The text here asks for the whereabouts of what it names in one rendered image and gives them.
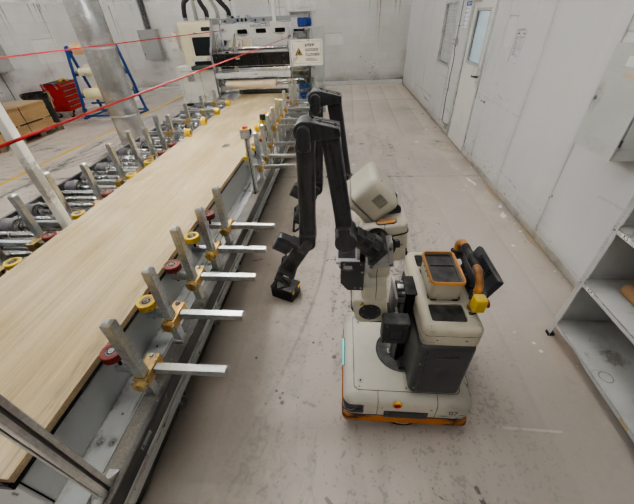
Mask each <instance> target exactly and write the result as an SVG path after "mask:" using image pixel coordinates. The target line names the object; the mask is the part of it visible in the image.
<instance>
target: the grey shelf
mask: <svg viewBox="0 0 634 504"><path fill-rule="evenodd" d="M633 207H634V195H633V196H632V198H631V200H630V201H629V203H628V204H627V206H626V207H625V209H624V210H623V212H622V214H621V215H620V217H619V218H618V220H617V221H616V223H615V225H614V226H613V228H612V229H611V231H610V232H609V234H608V236H607V237H606V239H605V240H604V242H603V243H602V245H601V246H600V248H599V250H598V251H597V253H596V254H595V256H594V257H593V259H592V261H591V262H590V264H589V265H588V267H587V268H586V270H585V272H584V273H583V275H582V276H581V278H580V279H579V281H578V282H577V284H576V286H575V287H574V289H573V290H572V292H571V293H570V295H569V297H568V298H567V300H566V301H565V303H564V304H563V306H562V308H561V309H560V311H559V312H558V314H557V315H556V317H555V318H554V320H553V322H552V323H551V325H550V326H549V328H548V329H546V331H545V332H546V333H547V335H548V336H554V335H555V333H554V332H553V329H554V328H555V326H556V328H557V329H558V330H559V332H560V333H561V335H562V336H563V338H564V339H565V340H566V341H567V343H568V344H569V345H570V346H571V347H572V349H573V350H574V352H575V353H576V355H577V356H578V358H579V360H580V362H581V364H582V366H583V367H584V369H585V371H586V372H587V374H588V375H589V377H590V378H591V380H592V381H593V383H594V384H595V386H596V387H597V389H598V390H599V392H600V393H601V395H602V396H603V398H604V399H605V401H606V402H607V404H608V405H609V407H610V408H611V410H612V411H613V413H614V414H615V416H616V417H617V418H618V420H619V421H620V423H621V424H622V426H623V427H624V429H625V430H626V432H627V433H628V435H629V436H630V438H631V439H632V441H633V442H634V305H633V304H632V303H631V302H630V301H629V300H628V299H626V298H625V297H624V296H623V295H622V294H621V293H620V289H621V288H622V287H624V286H625V285H628V284H634V208H633ZM632 209H633V210H632ZM631 210H632V211H631ZM630 212H631V213H630ZM629 213H630V214H629ZM628 215H629V216H628ZM627 216H628V217H627ZM626 218H627V219H626ZM625 219H626V220H625ZM624 221H625V222H624ZM623 222H624V223H623ZM622 224H623V225H622ZM621 225H622V226H621ZM615 235H616V236H615ZM614 236H615V237H614ZM613 238H614V239H613ZM612 239H613V240H612ZM611 241H612V242H611ZM610 242H611V243H610ZM609 244H610V245H609ZM608 245H609V246H608ZM607 247H608V248H607ZM606 248H607V249H606ZM605 250H606V251H605ZM604 251H605V252H604ZM603 253H604V254H603ZM602 254H603V255H602ZM601 256H602V257H601ZM600 257H601V258H600ZM599 259H600V260H599ZM597 262H598V263H597ZM595 265H596V266H595ZM594 267H595V268H594ZM593 268H594V269H593ZM592 270H593V271H592ZM591 271H592V272H591ZM590 273H591V274H590ZM589 274H590V275H589ZM588 276H589V277H588ZM587 277H588V278H587ZM580 288H581V289H580ZM579 289H580V290H579ZM578 291H579V292H578ZM576 294H577V295H576ZM574 297H575V298H574ZM572 300H573V301H572ZM570 303H571V304H570ZM568 306H569V307H568ZM567 308H568V309H567ZM566 309H567V310H566ZM565 311H566V312H565ZM564 312H565V313H564ZM563 314H564V315H563ZM562 315H563V316H562ZM561 317H562V318H561ZM560 318H561V319H560Z"/></svg>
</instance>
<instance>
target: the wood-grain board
mask: <svg viewBox="0 0 634 504"><path fill-rule="evenodd" d="M275 98H280V99H283V97H282V95H252V96H239V97H238V98H236V99H235V100H234V101H232V102H231V106H226V107H224V108H223V109H222V110H221V111H220V115H214V116H213V117H211V118H210V119H209V120H207V121H208V123H207V125H201V126H199V127H198V128H197V129H195V130H194V131H193V132H192V137H185V138H184V139H182V140H181V141H180V142H178V143H177V144H176V145H174V146H173V147H172V148H170V149H169V150H168V151H166V152H165V153H164V154H162V155H161V156H160V157H158V158H157V159H156V160H155V161H153V162H152V163H151V164H149V165H148V166H147V167H145V168H144V169H143V170H141V171H140V172H139V173H137V174H136V175H135V176H133V177H132V178H131V179H129V180H128V181H127V182H125V183H124V184H123V185H122V186H120V187H119V188H118V189H116V190H115V191H114V192H112V193H111V194H110V195H108V196H107V197H106V198H104V199H103V200H102V201H100V202H99V203H98V204H96V205H95V206H94V207H92V208H91V209H90V210H89V211H87V212H86V213H85V214H83V215H82V216H81V217H79V218H78V219H77V220H75V221H74V222H73V223H71V224H70V225H69V226H67V227H66V228H65V229H63V230H62V231H61V232H59V233H58V234H57V235H56V236H54V237H53V238H52V239H50V240H49V241H48V242H46V243H45V244H44V245H42V246H41V247H40V248H38V249H37V250H36V251H34V252H33V253H32V254H30V255H29V256H28V257H26V258H25V259H24V260H23V261H21V262H20V263H19V264H17V265H16V266H15V267H13V268H12V269H11V270H9V271H8V272H7V273H5V274H4V275H3V276H1V277H0V394H1V395H2V396H4V397H5V398H6V399H8V400H9V401H10V402H11V403H13V404H14V405H15V406H17V407H18V408H19V409H20V410H22V411H23V412H24V413H26V414H27V415H28V416H29V417H31V418H32V419H33V420H34V421H36V422H37V423H38V424H40V425H41V426H42V427H43V428H45V429H46V430H47V431H49V432H51V430H52V429H53V428H54V426H55V425H56V423H57V422H58V421H59V419H60V418H61V416H62V415H63V414H64V412H65V411H66V409H67V408H68V407H69V405H70V404H71V402H72V401H73V399H74V398H75V397H76V395H77V394H78V392H79V391H80V390H81V388H82V387H83V385H84V384H85V383H86V381H87V380H88V378H89V377H90V375H91V374H92V373H93V371H94V370H95V368H96V367H97V366H98V364H99V363H100V361H101V359H100V358H99V353H100V351H101V350H102V349H103V348H104V347H105V346H106V345H108V344H110V342H109V341H108V339H107V338H106V337H105V335H104V334H103V332H102V331H101V330H100V328H99V326H100V325H101V323H102V322H103V321H104V320H105V319H106V318H107V319H116V320H117V322H118V323H119V325H120V326H121V328H122V329H124V328H125V326H126V325H127V323H128V322H129V321H130V319H131V318H132V316H133V315H134V313H135V312H136V311H137V309H138V308H137V306H136V302H137V300H138V299H139V298H141V297H142V296H145V295H148V294H149V292H150V290H149V288H148V286H147V284H146V283H145V281H144V279H143V277H142V275H141V271H142V270H143V269H144V268H145V267H154V268H155V271H156V273H157V275H158V277H159V278H160V277H161V275H162V274H163V273H164V271H165V270H164V268H163V265H164V264H165V263H166V262H167V261H169V260H172V259H174V257H175V256H176V254H177V253H178V252H177V250H176V247H175V245H174V242H173V240H172V237H171V235H170V232H169V230H170V229H171V227H172V226H180V228H181V231H182V234H183V236H185V235H186V234H187V233H190V232H193V230H194V229H195V227H196V226H197V225H198V221H197V218H196V215H195V212H194V210H195V209H196V207H203V208H204V211H206V210H208V209H209V208H210V206H211V205H212V204H213V202H214V197H213V193H212V190H211V189H212V188H213V186H219V188H220V192H221V191H222V189H223V188H224V187H225V185H226V184H227V182H228V181H229V180H230V178H231V177H232V175H233V174H234V173H235V171H236V170H237V168H238V167H239V165H240V164H241V163H242V161H243V160H244V158H243V156H244V155H245V154H246V149H245V143H244V139H241V137H240V132H239V129H240V128H241V127H242V126H247V127H250V128H251V130H252V137H251V138H250V144H251V145H254V138H253V133H254V132H258V136H259V137H260V136H261V132H260V131H255V130H254V124H255V123H260V122H259V114H264V112H269V113H271V112H270V108H271V107H274V108H275V102H274V99H275ZM224 144H229V145H231V146H230V147H222V146H223V145H224ZM32 457H33V455H31V454H30V453H28V452H27V451H25V450H24V449H22V448H21V447H19V446H18V445H16V444H15V443H13V442H12V441H10V440H9V439H7V438H6V437H4V436H3V435H1V434H0V482H8V483H15V481H16V480H17V478H18V477H19V476H20V474H21V473H22V471H23V470H24V469H25V467H26V466H27V464H28V463H29V461H30V460H31V459H32Z"/></svg>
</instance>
